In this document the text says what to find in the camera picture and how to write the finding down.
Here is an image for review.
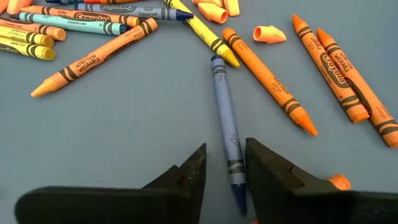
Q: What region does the yellow crayon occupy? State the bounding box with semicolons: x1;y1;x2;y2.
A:
0;25;55;48
0;37;57;62
164;0;241;68

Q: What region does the light blue crayon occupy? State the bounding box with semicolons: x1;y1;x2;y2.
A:
9;12;131;36

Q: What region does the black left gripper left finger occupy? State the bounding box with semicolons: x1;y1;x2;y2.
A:
14;142;207;224

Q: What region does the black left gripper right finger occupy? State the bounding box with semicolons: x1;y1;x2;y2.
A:
245;138;398;224

